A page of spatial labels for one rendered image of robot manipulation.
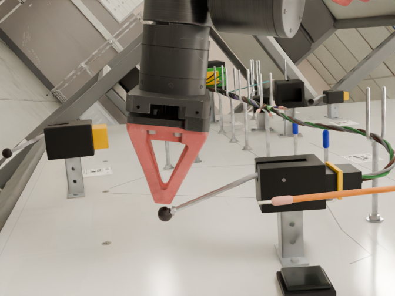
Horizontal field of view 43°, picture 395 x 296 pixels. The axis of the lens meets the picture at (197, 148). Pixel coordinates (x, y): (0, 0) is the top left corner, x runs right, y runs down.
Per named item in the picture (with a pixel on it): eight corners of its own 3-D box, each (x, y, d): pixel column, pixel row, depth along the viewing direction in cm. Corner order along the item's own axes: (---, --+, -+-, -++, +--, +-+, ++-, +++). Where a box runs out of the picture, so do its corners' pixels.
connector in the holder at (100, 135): (94, 144, 72) (92, 124, 72) (108, 143, 72) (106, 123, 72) (93, 150, 68) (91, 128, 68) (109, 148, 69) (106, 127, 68)
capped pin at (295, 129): (301, 177, 71) (299, 117, 69) (303, 180, 70) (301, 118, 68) (290, 178, 71) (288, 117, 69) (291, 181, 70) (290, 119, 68)
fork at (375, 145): (368, 223, 53) (369, 88, 50) (362, 217, 55) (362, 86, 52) (387, 222, 53) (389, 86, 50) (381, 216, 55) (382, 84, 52)
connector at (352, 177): (300, 187, 47) (300, 167, 46) (351, 184, 47) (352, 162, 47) (310, 197, 44) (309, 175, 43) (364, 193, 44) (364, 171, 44)
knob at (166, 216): (158, 219, 47) (157, 204, 46) (173, 218, 47) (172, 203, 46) (157, 224, 45) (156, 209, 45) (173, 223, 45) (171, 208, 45)
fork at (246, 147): (243, 151, 90) (239, 70, 87) (240, 148, 91) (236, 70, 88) (254, 149, 90) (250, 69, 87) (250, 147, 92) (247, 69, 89)
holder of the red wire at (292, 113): (295, 126, 109) (294, 76, 107) (305, 138, 96) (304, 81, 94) (272, 127, 109) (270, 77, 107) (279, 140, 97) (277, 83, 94)
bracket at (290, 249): (274, 246, 49) (272, 197, 48) (298, 244, 49) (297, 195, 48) (282, 267, 44) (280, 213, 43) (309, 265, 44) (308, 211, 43)
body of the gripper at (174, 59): (206, 107, 49) (214, 29, 47) (208, 125, 39) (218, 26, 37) (139, 101, 49) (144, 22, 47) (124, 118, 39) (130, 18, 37)
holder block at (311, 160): (255, 198, 48) (254, 157, 47) (315, 194, 48) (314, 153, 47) (261, 214, 44) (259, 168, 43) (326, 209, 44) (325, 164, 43)
